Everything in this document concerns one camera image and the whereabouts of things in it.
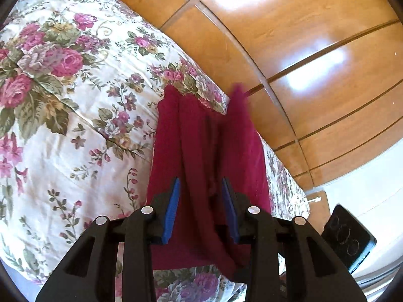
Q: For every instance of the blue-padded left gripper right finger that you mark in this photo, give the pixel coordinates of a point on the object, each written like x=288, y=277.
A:
x=289, y=260

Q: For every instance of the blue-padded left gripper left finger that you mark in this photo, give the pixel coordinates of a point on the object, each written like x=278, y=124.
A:
x=87, y=272

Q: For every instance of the magenta long-sleeve shirt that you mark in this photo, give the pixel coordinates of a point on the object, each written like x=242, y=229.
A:
x=202, y=147

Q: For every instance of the floral bed cover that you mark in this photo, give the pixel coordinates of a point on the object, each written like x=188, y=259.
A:
x=80, y=85

